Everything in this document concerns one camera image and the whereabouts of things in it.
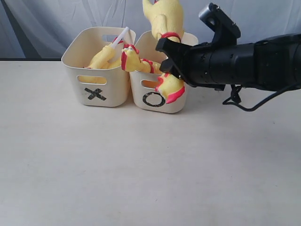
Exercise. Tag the whole yellow rubber chicken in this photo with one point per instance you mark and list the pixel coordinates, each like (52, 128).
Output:
(130, 61)

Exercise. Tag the cream bin marked X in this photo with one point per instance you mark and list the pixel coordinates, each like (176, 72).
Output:
(95, 87)

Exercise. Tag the chicken head with white tube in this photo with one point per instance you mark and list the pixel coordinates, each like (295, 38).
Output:
(102, 60)

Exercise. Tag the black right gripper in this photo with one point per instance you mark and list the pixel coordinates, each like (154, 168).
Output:
(203, 65)

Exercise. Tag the headless rubber chicken body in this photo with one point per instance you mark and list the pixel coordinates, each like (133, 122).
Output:
(92, 79)

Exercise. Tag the cream bin marked O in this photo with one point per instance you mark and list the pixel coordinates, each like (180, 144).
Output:
(143, 84)

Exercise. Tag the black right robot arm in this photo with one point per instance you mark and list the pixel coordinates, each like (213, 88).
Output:
(270, 64)

